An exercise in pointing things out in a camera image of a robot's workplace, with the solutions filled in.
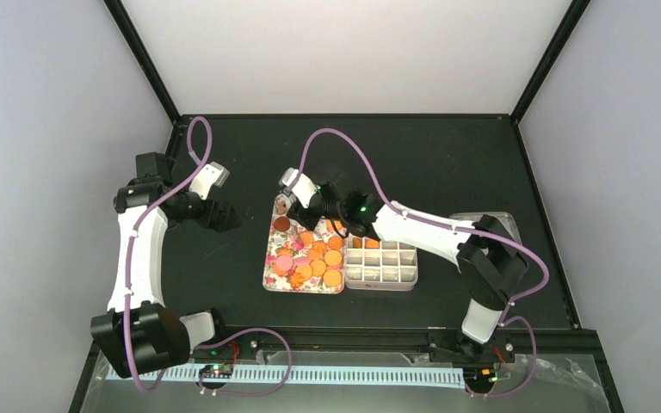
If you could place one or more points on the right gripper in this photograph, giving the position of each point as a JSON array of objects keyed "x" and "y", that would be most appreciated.
[{"x": 295, "y": 212}]

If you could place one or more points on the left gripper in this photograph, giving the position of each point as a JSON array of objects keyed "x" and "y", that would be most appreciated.
[{"x": 218, "y": 223}]

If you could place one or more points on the floral cookie tray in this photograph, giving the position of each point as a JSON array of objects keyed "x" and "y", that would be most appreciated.
[{"x": 318, "y": 257}]

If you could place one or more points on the pink divided cookie tin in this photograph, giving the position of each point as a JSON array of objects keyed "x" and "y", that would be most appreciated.
[{"x": 380, "y": 265}]

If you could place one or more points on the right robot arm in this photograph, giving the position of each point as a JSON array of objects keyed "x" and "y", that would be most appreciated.
[{"x": 367, "y": 215}]

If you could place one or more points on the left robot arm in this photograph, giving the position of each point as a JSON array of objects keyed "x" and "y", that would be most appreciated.
[{"x": 138, "y": 334}]

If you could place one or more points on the brown flower cookie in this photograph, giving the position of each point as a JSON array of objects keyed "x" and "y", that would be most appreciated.
[{"x": 281, "y": 206}]

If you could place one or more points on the dark brown round cookie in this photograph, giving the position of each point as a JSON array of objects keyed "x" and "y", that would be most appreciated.
[{"x": 282, "y": 224}]

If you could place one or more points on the pink sandwich cookie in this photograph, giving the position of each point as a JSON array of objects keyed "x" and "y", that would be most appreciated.
[{"x": 283, "y": 263}]

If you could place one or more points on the clear plastic tin lid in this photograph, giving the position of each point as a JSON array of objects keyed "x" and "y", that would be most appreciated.
[{"x": 503, "y": 224}]

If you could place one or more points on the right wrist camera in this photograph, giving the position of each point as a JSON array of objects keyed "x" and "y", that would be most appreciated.
[{"x": 300, "y": 186}]

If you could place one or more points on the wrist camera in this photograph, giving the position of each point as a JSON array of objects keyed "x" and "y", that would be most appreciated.
[
  {"x": 300, "y": 186},
  {"x": 211, "y": 175}
]

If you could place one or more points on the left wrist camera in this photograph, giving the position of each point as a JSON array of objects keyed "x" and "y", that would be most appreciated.
[{"x": 211, "y": 175}]

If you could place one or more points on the white slotted cable duct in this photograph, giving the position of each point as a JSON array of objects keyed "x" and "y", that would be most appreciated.
[{"x": 224, "y": 373}]

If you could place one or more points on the black frame post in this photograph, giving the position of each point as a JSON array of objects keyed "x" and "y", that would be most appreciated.
[{"x": 130, "y": 34}]

